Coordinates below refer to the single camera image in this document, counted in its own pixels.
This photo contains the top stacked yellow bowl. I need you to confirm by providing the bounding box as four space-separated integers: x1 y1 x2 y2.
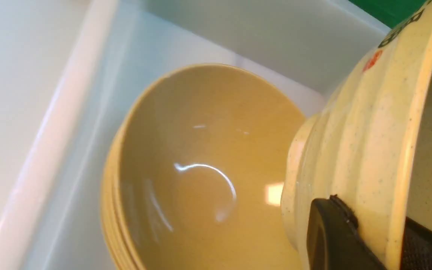
115 64 305 270

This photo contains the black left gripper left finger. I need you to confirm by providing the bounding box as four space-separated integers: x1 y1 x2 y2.
306 195 386 270

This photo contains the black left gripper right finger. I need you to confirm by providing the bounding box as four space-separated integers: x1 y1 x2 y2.
400 217 432 270

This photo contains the stacked yellow bowl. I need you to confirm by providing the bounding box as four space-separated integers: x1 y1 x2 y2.
115 64 305 270
100 130 138 270
100 161 133 270

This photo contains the green backdrop cloth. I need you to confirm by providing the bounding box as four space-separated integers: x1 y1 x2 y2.
350 0 425 29

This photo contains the yellow noodle bowl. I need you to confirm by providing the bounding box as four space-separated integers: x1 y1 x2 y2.
280 0 432 270

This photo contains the large white plastic bin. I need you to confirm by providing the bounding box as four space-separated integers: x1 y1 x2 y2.
0 0 389 270

